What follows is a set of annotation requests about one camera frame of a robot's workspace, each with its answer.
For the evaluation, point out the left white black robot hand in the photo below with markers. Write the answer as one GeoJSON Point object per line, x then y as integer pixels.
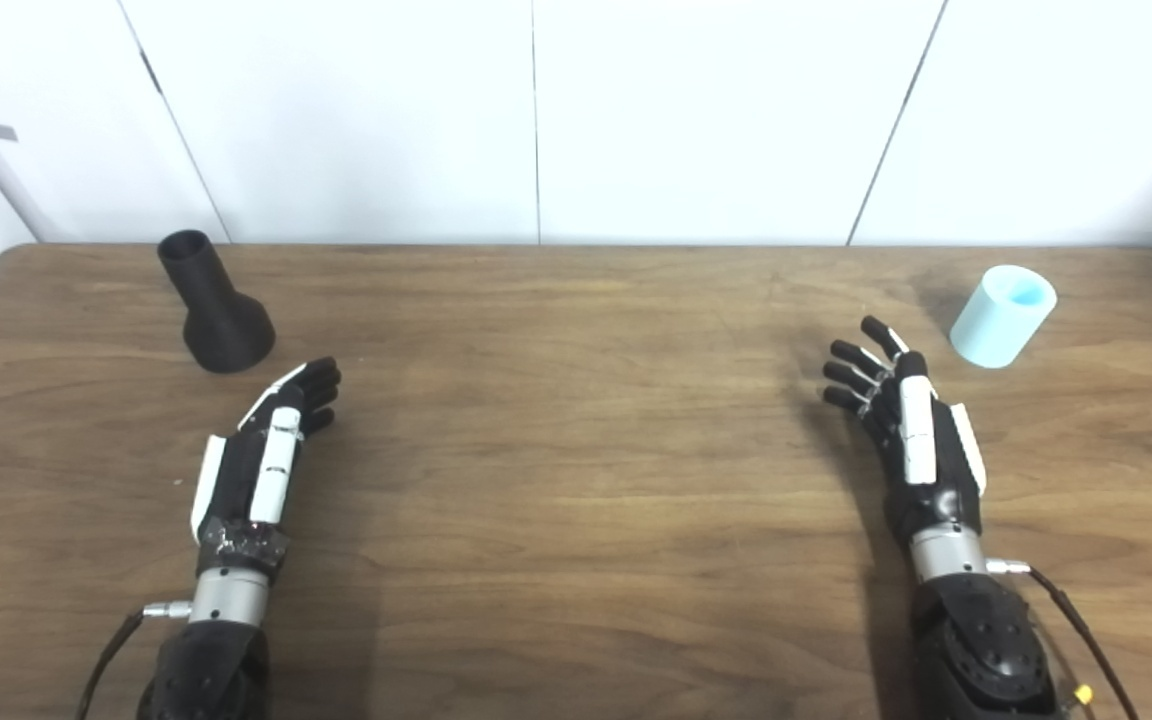
{"type": "Point", "coordinates": [236, 478]}

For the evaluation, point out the light blue cylinder cup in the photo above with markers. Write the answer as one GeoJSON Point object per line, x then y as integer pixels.
{"type": "Point", "coordinates": [998, 318]}

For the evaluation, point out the black flared nozzle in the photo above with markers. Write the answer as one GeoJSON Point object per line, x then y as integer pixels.
{"type": "Point", "coordinates": [221, 320]}

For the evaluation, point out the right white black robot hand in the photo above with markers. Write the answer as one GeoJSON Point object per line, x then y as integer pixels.
{"type": "Point", "coordinates": [936, 470]}

